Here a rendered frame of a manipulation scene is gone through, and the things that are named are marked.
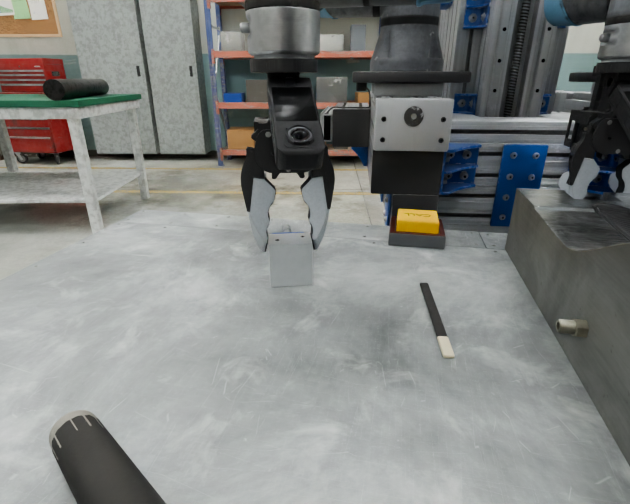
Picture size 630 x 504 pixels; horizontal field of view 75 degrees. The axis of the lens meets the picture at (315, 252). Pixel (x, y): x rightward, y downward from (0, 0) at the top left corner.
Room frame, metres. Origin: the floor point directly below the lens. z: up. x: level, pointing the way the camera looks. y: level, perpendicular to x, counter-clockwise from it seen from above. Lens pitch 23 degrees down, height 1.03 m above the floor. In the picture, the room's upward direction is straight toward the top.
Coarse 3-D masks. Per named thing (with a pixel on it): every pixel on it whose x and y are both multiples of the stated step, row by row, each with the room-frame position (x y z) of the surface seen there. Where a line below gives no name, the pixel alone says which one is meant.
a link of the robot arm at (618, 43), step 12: (612, 24) 0.59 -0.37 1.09; (624, 24) 0.57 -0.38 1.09; (600, 36) 0.59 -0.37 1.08; (612, 36) 0.58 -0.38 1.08; (624, 36) 0.57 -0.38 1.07; (600, 48) 0.60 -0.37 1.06; (612, 48) 0.58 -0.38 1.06; (624, 48) 0.57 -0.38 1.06; (612, 60) 0.58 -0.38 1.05; (624, 60) 0.57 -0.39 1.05
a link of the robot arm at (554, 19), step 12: (552, 0) 0.76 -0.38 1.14; (564, 0) 0.75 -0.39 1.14; (576, 0) 0.73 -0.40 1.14; (588, 0) 0.71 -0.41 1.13; (600, 0) 0.70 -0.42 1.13; (552, 12) 0.77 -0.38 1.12; (564, 12) 0.75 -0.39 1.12; (576, 12) 0.73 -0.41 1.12; (588, 12) 0.72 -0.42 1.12; (600, 12) 0.71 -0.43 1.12; (552, 24) 0.78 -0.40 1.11; (564, 24) 0.77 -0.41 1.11; (576, 24) 0.75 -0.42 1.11
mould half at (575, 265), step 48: (528, 192) 0.52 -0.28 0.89; (528, 240) 0.46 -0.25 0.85; (576, 240) 0.37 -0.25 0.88; (624, 240) 0.37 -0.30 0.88; (528, 288) 0.42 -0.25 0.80; (576, 288) 0.31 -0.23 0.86; (624, 288) 0.25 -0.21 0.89; (576, 336) 0.29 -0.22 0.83; (624, 336) 0.23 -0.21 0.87; (624, 384) 0.22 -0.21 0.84; (624, 432) 0.20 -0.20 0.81
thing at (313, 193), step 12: (312, 180) 0.46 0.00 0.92; (312, 192) 0.46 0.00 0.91; (324, 192) 0.46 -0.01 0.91; (312, 204) 0.46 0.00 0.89; (324, 204) 0.46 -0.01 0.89; (312, 216) 0.46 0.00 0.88; (324, 216) 0.46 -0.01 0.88; (312, 228) 0.46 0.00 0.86; (324, 228) 0.46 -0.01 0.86; (312, 240) 0.46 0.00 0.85
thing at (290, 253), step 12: (288, 228) 0.54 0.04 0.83; (276, 240) 0.45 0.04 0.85; (288, 240) 0.44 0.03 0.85; (300, 240) 0.44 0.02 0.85; (276, 252) 0.43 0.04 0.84; (288, 252) 0.43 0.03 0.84; (300, 252) 0.43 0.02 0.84; (312, 252) 0.44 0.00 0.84; (276, 264) 0.43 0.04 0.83; (288, 264) 0.43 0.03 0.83; (300, 264) 0.43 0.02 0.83; (312, 264) 0.44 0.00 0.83; (276, 276) 0.43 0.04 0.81; (288, 276) 0.43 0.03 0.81; (300, 276) 0.43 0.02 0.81; (312, 276) 0.44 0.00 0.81
